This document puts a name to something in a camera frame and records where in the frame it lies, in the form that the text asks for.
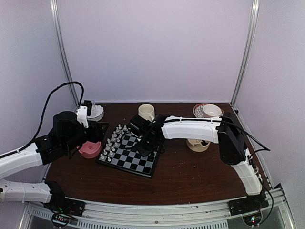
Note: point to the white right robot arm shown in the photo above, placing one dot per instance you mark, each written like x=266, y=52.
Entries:
x=219, y=130

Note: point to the cream bowl of black pieces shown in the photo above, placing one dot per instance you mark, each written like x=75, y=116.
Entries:
x=197, y=145

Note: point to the aluminium frame post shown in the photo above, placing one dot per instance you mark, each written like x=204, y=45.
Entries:
x=57, y=25
x=247, y=50

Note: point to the aluminium front rail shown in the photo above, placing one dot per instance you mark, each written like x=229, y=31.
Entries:
x=209, y=215

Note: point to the white ribbed ceramic mug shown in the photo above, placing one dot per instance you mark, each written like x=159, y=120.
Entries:
x=146, y=111

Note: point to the pink bowl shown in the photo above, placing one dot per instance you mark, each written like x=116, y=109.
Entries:
x=90, y=150

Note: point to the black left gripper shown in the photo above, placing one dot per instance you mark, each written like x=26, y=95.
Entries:
x=96, y=134

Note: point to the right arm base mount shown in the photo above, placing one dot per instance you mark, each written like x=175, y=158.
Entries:
x=250, y=208

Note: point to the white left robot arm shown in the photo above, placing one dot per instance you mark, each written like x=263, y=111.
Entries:
x=69, y=132

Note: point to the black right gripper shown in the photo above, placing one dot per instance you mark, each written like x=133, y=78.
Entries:
x=145, y=152

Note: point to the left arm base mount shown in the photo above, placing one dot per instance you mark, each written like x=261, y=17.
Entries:
x=64, y=211

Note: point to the aluminium frame post left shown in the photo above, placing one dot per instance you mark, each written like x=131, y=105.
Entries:
x=57, y=25

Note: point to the floral patterned saucer plate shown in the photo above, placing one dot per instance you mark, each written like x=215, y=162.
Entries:
x=198, y=111

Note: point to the black and white chessboard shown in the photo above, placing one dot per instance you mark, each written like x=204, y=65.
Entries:
x=126, y=158

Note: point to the aluminium frame post right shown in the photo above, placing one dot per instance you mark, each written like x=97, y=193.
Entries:
x=247, y=50

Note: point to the white ceramic cup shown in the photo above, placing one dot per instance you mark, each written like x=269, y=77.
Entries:
x=211, y=110

